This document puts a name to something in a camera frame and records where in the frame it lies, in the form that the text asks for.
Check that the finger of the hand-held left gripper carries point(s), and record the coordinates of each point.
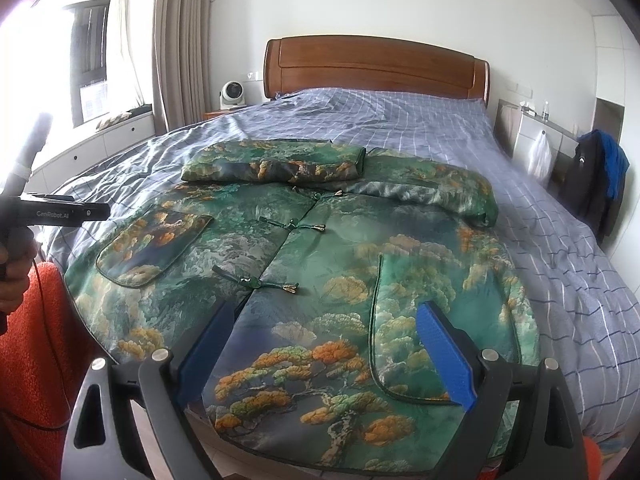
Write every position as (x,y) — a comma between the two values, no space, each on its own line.
(35,140)

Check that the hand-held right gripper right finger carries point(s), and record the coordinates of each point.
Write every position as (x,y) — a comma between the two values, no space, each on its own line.
(445,350)

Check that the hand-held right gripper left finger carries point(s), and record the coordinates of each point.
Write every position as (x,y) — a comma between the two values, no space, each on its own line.
(200,355)

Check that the green patterned brocade jacket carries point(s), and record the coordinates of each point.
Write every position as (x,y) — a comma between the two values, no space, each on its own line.
(320,260)

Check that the person's left hand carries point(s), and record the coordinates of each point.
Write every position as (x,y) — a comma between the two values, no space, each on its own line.
(17,285)

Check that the white window seat cabinet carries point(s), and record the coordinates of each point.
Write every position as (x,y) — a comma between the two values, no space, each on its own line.
(90,152)

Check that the window seat cushion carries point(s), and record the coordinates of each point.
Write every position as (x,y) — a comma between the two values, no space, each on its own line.
(120,118)

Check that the window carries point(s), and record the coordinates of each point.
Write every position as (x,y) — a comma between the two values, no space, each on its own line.
(90,60)

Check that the white sheer curtain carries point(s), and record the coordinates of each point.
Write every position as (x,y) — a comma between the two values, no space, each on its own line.
(129,50)

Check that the brown curtain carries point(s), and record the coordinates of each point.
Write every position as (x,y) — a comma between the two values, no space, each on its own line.
(182,50)

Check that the wooden nightstand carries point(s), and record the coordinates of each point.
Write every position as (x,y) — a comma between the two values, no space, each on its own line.
(220,114)

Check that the small white desk fan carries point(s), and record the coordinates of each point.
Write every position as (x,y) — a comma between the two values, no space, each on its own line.
(231,93)

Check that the white plastic bag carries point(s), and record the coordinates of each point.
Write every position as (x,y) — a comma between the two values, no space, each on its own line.
(540,156)

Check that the black jacket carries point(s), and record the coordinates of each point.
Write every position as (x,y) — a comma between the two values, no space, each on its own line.
(592,180)

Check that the grey and white dresser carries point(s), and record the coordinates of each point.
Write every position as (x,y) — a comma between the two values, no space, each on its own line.
(520,135)

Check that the bed with blue checked sheet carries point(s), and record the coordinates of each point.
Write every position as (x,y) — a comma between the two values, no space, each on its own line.
(400,120)

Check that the tissue box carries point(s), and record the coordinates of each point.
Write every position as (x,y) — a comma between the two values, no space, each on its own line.
(526,109)

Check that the blue jacket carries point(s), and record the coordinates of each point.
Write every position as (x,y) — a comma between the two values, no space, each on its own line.
(616,160)

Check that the clear bottle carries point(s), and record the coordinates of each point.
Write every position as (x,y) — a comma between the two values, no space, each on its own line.
(545,111)

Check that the wooden headboard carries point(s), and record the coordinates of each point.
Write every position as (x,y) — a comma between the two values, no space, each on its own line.
(375,67)

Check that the white wardrobe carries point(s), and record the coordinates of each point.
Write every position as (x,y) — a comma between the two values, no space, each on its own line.
(622,70)

